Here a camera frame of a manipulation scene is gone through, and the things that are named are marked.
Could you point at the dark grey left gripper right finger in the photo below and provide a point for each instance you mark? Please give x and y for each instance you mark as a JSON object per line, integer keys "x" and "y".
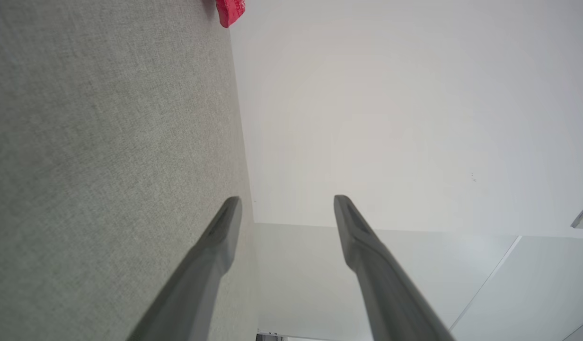
{"x": 386, "y": 293}

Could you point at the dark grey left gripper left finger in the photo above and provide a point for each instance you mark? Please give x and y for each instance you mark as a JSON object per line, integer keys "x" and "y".
{"x": 201, "y": 274}

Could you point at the red and white basketball jersey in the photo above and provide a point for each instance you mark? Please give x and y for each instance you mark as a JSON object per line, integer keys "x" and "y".
{"x": 231, "y": 10}

